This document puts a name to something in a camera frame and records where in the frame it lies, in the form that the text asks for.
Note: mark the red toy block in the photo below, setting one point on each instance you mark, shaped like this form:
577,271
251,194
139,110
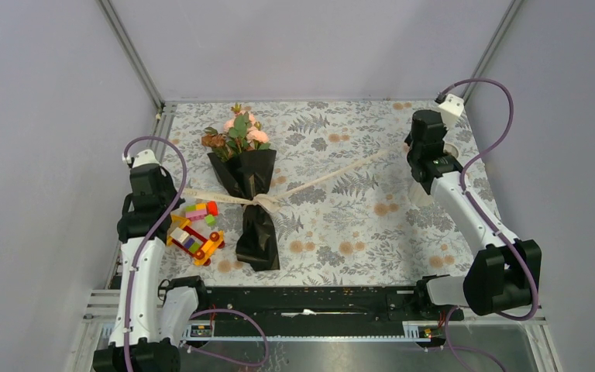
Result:
212,208

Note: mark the pink and yellow block stack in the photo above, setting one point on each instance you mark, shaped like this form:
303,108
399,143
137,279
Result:
196,212

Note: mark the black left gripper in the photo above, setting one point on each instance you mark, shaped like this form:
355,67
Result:
169,183

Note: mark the green toy block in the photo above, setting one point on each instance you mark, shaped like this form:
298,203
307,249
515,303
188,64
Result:
210,220

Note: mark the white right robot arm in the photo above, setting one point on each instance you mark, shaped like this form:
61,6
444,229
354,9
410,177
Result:
503,278

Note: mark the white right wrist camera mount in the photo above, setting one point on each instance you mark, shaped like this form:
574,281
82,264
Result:
450,107

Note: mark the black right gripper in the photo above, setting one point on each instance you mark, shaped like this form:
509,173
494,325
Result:
408,140

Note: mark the peach flower bouquet black wrap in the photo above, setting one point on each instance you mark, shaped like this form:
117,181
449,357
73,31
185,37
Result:
243,161

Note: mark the orange toy block cart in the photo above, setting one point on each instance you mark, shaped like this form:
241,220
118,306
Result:
199,247

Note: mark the aluminium frame rail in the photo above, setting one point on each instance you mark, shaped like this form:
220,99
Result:
131,53

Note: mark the white ribbed ceramic vase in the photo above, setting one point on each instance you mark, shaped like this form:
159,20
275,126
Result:
429,162

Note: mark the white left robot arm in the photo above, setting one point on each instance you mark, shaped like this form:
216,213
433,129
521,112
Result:
151,318

